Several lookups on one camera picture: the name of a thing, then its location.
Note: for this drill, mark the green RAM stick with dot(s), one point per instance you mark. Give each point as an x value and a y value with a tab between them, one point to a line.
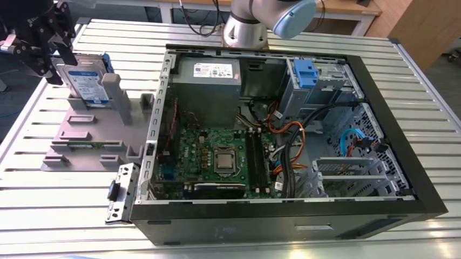
89	146

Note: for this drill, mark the CPU socket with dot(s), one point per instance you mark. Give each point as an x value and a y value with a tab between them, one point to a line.
225	174

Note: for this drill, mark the wooden cabinet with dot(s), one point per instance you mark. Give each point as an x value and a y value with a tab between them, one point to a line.
425	27

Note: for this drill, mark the grey power supply unit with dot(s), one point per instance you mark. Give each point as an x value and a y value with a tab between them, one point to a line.
205	102

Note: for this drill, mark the grey parts rack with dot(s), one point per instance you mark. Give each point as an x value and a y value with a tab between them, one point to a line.
109	129

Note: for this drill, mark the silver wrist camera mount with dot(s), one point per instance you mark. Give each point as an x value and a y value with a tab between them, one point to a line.
8	43

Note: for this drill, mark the metal drive cage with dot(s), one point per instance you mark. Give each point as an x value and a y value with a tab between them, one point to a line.
324	91

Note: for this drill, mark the black RAM slot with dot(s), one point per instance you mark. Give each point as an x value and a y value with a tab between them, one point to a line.
253	162
262	162

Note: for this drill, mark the black graphics card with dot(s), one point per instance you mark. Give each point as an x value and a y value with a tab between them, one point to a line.
220	189

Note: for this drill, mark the green motherboard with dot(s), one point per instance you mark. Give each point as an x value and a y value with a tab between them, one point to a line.
194	162

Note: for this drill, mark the metal expansion slot bracket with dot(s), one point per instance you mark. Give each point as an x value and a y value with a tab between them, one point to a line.
127	172

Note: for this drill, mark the metal disk bay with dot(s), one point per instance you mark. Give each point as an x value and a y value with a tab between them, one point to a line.
345	162

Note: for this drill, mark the blue plastic drive latch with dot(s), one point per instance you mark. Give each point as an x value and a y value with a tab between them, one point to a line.
304	73

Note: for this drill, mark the wooden top desk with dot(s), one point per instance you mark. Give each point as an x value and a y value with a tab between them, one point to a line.
360	9

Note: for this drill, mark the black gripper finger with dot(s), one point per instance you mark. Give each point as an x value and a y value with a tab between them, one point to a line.
36	63
61	29

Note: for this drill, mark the black open PC case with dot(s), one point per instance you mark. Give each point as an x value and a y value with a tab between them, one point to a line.
252	224

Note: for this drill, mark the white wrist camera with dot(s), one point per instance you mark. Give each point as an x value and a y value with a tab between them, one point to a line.
83	3

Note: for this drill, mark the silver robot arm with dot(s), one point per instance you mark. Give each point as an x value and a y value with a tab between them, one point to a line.
245	32

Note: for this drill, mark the hard disk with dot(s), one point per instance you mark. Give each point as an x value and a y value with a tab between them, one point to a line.
89	86

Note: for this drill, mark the silver CPU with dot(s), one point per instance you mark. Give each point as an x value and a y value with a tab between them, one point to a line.
225	161

